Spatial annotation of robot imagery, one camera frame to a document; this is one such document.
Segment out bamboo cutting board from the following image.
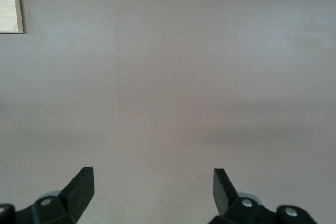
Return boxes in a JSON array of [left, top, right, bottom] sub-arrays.
[[0, 0, 24, 35]]

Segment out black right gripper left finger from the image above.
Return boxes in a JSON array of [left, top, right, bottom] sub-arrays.
[[0, 166, 95, 224]]

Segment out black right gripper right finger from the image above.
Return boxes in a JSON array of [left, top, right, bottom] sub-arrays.
[[209, 168, 316, 224]]

